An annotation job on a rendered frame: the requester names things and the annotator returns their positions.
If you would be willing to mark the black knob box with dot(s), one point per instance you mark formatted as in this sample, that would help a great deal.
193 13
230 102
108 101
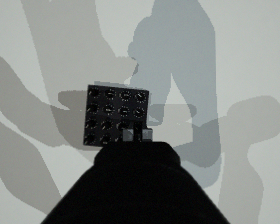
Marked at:
114 108

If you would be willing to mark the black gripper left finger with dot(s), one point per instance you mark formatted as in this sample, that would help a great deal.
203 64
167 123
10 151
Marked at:
129 133

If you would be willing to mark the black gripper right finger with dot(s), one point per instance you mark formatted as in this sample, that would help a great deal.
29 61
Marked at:
146 133

